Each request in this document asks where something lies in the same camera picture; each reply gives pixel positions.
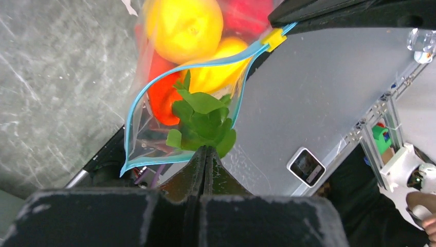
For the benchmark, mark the yellow lemon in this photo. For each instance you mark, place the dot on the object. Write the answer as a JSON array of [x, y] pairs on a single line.
[[183, 31]]

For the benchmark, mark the green leafy vegetable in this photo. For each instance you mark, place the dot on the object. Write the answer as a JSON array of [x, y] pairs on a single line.
[[203, 121]]

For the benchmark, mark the yellow fruit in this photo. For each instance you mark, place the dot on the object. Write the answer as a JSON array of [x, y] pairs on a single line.
[[214, 78]]

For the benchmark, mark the orange carrot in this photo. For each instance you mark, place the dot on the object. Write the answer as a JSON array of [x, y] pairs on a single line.
[[162, 94]]

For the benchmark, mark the person's hand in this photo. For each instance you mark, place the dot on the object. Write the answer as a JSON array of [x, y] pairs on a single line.
[[422, 205]]

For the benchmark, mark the small white square device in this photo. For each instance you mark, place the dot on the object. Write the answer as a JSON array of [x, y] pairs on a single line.
[[306, 167]]

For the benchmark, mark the clear zip top bag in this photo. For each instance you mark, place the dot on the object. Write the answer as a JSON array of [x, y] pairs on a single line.
[[145, 137]]

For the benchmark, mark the clear plastic storage box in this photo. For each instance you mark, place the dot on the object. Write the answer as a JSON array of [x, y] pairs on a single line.
[[10, 206]]

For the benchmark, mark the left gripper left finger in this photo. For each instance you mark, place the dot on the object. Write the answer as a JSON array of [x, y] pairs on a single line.
[[110, 216]]

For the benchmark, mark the aluminium frame rail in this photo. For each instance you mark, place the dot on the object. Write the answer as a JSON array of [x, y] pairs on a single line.
[[379, 133]]

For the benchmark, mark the red bell pepper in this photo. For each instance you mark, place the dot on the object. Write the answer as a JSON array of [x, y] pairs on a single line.
[[247, 17]]

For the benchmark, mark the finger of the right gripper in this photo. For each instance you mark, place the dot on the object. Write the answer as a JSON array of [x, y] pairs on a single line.
[[326, 14]]

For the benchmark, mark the white handheld controller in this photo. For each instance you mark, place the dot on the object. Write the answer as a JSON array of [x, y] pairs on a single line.
[[405, 172]]

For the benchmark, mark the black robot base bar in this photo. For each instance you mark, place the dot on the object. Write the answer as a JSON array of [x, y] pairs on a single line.
[[103, 169]]

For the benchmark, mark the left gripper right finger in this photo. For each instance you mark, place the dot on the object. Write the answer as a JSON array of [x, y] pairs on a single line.
[[248, 220]]

